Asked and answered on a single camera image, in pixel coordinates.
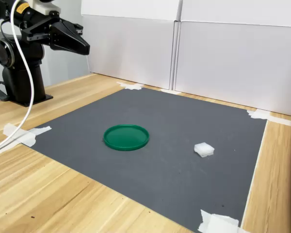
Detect white gripper camera box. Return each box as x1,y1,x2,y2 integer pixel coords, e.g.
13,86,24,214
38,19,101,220
36,0,62,16

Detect small white plastic terminal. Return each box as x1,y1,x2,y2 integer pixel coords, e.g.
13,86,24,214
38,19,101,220
194,141,215,159

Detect white partition panel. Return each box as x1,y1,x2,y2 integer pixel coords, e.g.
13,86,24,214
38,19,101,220
171,0,291,119
81,0,180,90

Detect dark grey mat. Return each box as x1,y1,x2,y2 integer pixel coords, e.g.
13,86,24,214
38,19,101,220
21,87,268,233

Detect round green lid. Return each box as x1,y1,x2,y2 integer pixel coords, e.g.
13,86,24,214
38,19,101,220
103,124,150,151

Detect white camera cable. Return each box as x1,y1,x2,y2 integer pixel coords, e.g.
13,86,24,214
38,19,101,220
0,0,35,155

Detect white tape piece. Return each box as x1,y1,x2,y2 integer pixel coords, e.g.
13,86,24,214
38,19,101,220
0,123,52,155
160,88,182,95
246,109,291,129
116,82,146,91
197,209,252,233

